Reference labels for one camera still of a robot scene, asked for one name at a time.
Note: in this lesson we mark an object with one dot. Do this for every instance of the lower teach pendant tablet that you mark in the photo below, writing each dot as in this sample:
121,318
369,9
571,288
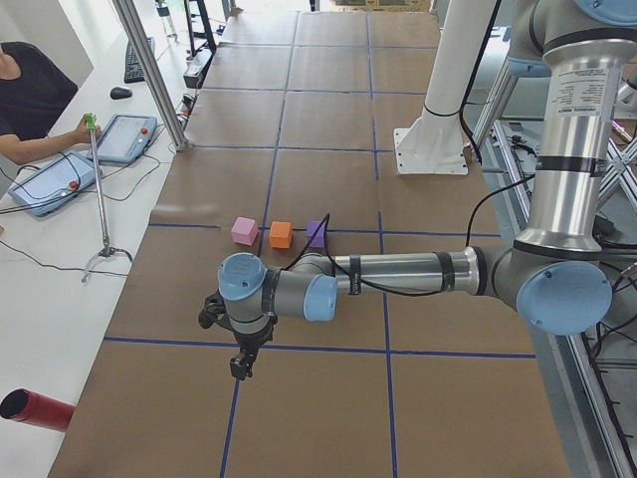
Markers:
54,185

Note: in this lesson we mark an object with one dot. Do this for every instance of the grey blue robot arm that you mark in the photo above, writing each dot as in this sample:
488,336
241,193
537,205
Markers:
550,275

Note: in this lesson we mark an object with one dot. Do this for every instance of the purple foam cube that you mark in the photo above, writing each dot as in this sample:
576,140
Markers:
316,234

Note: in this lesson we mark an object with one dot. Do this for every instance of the orange foam cube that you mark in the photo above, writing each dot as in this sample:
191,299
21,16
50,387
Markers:
281,234

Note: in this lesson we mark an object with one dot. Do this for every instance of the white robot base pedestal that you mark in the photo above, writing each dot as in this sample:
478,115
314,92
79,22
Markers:
434,143

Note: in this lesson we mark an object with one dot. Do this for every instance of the person in black shirt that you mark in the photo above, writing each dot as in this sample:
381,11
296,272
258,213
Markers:
34,94

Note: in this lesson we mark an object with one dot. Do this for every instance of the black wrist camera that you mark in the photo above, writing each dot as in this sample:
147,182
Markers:
214,313

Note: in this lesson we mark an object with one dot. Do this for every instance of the grabber stick green handle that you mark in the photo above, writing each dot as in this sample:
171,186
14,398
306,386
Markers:
107,250

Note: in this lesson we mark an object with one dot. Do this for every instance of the pink foam cube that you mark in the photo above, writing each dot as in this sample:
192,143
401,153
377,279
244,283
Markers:
244,231

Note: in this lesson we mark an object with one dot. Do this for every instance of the teach pendant tablet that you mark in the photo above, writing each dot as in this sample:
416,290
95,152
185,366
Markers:
54,185
124,138

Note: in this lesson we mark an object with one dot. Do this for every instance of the person's right hand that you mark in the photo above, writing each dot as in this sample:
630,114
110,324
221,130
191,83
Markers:
82,132

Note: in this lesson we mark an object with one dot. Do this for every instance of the aluminium frame rail right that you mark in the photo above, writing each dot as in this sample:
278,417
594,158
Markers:
600,433

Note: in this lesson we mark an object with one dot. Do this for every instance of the upper teach pendant tablet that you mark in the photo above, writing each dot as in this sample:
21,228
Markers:
124,138

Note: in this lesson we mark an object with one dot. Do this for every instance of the black computer mouse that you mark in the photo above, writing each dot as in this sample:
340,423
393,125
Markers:
120,93

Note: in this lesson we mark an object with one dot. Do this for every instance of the black keyboard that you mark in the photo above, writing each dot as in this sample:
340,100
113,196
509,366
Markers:
133,71

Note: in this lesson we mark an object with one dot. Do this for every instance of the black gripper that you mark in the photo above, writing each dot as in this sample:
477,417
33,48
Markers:
251,343

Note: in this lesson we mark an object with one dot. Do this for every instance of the aluminium frame post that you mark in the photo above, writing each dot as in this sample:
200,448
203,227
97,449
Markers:
135,33

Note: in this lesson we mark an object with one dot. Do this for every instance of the red cylinder tube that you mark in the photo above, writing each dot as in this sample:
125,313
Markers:
30,407

